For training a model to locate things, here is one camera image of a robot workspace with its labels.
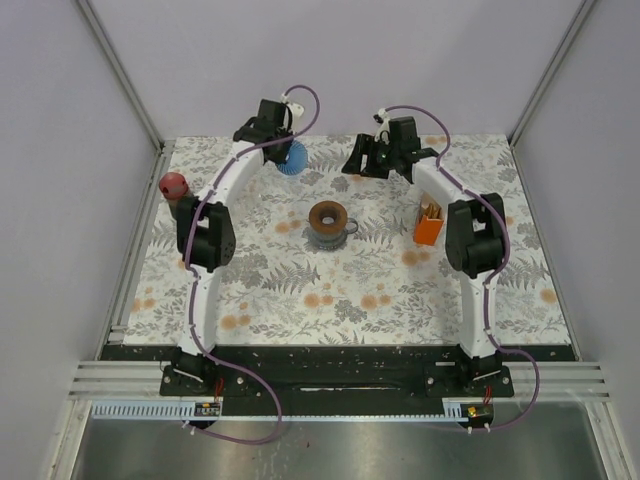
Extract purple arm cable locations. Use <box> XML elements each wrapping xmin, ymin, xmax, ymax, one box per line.
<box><xmin>182</xmin><ymin>85</ymin><xmax>321</xmax><ymax>444</ymax></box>
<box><xmin>379</xmin><ymin>104</ymin><xmax>541</xmax><ymax>434</ymax></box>

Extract blue ribbed plastic dripper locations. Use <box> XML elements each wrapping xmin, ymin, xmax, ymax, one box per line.
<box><xmin>276</xmin><ymin>141</ymin><xmax>308</xmax><ymax>176</ymax></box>

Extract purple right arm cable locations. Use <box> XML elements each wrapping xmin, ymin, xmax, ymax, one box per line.
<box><xmin>379</xmin><ymin>104</ymin><xmax>541</xmax><ymax>434</ymax></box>

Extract clear glass carafe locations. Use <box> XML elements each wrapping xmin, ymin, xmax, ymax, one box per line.
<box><xmin>306</xmin><ymin>218</ymin><xmax>359</xmax><ymax>252</ymax></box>

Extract white slotted cable duct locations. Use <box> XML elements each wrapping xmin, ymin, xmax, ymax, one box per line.
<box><xmin>90</xmin><ymin>400</ymin><xmax>469</xmax><ymax>424</ymax></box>

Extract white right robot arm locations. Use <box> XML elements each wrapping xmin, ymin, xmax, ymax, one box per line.
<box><xmin>342</xmin><ymin>133</ymin><xmax>510</xmax><ymax>396</ymax></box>

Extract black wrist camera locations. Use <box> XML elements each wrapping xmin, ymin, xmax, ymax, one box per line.
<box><xmin>255</xmin><ymin>99</ymin><xmax>292</xmax><ymax>131</ymax></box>
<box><xmin>389</xmin><ymin>116</ymin><xmax>421</xmax><ymax>152</ymax></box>

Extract orange coffee filter box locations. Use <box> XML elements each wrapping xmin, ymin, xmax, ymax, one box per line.
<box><xmin>413</xmin><ymin>198</ymin><xmax>444</xmax><ymax>246</ymax></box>

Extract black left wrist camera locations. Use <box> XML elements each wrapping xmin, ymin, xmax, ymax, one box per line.
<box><xmin>255</xmin><ymin>99</ymin><xmax>292</xmax><ymax>131</ymax></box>

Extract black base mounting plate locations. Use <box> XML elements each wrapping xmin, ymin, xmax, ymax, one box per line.
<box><xmin>101</xmin><ymin>345</ymin><xmax>577</xmax><ymax>414</ymax></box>

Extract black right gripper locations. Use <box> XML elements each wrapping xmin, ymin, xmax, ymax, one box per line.
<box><xmin>340</xmin><ymin>134</ymin><xmax>399</xmax><ymax>181</ymax></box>

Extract floral patterned table mat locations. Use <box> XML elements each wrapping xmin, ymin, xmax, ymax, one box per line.
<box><xmin>122</xmin><ymin>132</ymin><xmax>574</xmax><ymax>347</ymax></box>

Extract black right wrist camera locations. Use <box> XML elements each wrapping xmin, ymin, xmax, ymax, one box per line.
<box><xmin>389</xmin><ymin>116</ymin><xmax>421</xmax><ymax>152</ymax></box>

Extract round wooden dripper holder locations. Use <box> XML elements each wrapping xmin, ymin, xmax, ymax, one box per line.
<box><xmin>308</xmin><ymin>200</ymin><xmax>348</xmax><ymax>236</ymax></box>

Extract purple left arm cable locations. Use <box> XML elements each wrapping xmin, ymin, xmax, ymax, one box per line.
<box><xmin>182</xmin><ymin>85</ymin><xmax>321</xmax><ymax>444</ymax></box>

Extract brown paper filters in box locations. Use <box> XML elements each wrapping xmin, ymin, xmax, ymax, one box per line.
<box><xmin>420</xmin><ymin>195</ymin><xmax>441</xmax><ymax>220</ymax></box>

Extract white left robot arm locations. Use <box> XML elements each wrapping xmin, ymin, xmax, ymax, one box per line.
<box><xmin>176</xmin><ymin>106</ymin><xmax>296</xmax><ymax>360</ymax></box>

